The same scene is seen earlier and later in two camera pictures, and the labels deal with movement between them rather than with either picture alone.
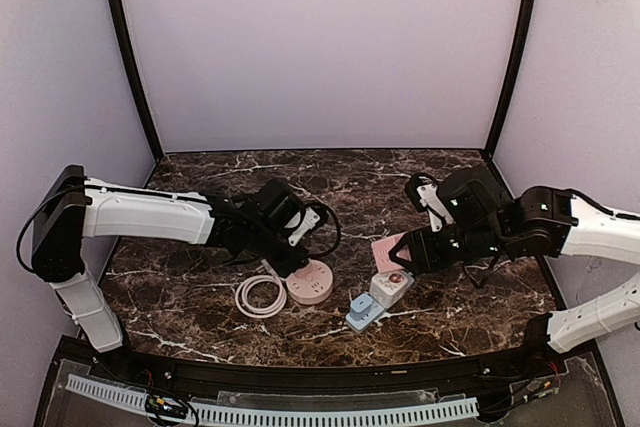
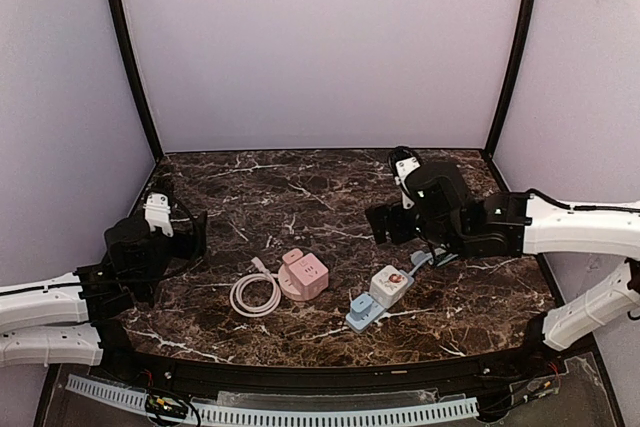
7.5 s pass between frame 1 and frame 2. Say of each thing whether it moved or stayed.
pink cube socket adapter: moved
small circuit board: stayed
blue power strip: stayed
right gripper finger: moved
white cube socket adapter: stayed
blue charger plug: stayed
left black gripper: moved
